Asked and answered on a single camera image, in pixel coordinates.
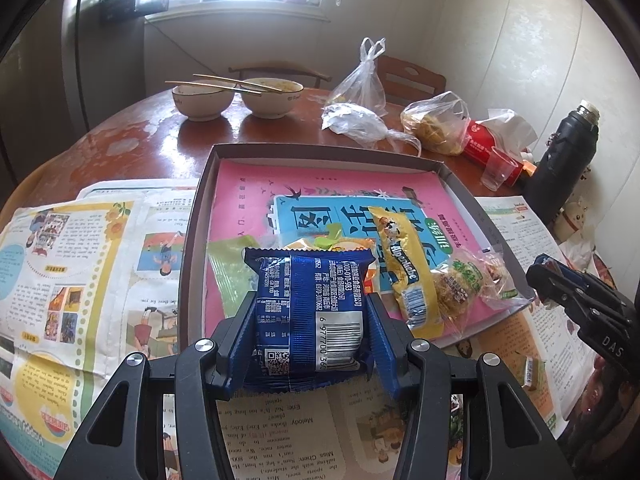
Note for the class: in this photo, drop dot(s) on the red tissue pack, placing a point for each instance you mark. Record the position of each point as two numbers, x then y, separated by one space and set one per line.
482 147

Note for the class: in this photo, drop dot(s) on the orange rice cracker packet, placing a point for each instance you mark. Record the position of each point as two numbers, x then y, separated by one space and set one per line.
350 246

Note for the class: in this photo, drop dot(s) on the green snack packet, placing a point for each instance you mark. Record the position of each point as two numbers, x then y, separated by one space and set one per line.
227 275

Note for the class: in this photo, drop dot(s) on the silver refrigerator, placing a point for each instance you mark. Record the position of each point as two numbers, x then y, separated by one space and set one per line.
100 70

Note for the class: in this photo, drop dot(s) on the white rabbit figurine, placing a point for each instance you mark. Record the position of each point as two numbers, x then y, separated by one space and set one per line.
572 220

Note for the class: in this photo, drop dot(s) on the clear packet with red snack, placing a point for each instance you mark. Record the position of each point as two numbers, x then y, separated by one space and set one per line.
500 272

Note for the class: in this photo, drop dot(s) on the yellow candy packet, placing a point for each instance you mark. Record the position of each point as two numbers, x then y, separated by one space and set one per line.
400 260

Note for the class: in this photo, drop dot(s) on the wooden chair with solid backrest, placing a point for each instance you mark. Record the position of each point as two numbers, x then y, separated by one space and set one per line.
415 77

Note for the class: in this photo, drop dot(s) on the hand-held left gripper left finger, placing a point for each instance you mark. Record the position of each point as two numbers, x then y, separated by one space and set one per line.
240 345

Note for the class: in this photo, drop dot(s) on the small green label packet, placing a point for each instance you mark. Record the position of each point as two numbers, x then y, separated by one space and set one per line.
532 372

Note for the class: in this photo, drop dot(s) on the tall clear plastic bag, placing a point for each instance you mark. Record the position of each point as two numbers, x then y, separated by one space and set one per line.
357 85

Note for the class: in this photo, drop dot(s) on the newspaper with small pictures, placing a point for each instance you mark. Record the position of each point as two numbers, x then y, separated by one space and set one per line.
530 240

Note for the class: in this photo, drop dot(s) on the white ceramic bowl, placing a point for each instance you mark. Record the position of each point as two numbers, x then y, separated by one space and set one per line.
200 105
272 102

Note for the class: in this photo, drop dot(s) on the newspaper with sunflower print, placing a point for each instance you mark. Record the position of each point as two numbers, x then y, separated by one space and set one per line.
100 260

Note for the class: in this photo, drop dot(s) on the blue snack packet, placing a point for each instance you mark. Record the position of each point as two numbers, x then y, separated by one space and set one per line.
305 300

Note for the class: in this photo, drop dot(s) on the clear packet with green label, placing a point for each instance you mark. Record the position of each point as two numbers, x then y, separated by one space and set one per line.
457 285

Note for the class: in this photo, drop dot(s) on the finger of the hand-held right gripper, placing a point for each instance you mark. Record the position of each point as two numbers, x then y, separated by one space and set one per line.
542 285
555 267

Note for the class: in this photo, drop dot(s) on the crumpled white plastic bag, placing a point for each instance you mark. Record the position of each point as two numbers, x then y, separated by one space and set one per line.
350 122

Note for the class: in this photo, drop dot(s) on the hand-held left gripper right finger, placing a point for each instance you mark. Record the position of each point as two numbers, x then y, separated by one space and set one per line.
385 345

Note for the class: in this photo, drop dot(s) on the black thermos flask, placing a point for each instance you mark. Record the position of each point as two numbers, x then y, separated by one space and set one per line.
560 170

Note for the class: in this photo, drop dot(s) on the pink book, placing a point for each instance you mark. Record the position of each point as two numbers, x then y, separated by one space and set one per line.
250 195

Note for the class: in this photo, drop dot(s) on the wooden chair with thin backrest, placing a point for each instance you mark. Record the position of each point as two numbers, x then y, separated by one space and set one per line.
280 68

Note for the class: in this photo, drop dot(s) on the plastic bag with yellow food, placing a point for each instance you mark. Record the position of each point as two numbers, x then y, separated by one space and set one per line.
435 127

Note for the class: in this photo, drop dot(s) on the clear plastic cup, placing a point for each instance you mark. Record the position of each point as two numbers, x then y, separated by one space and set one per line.
500 172

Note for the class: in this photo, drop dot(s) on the grey cardboard box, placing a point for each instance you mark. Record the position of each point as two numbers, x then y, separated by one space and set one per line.
197 260

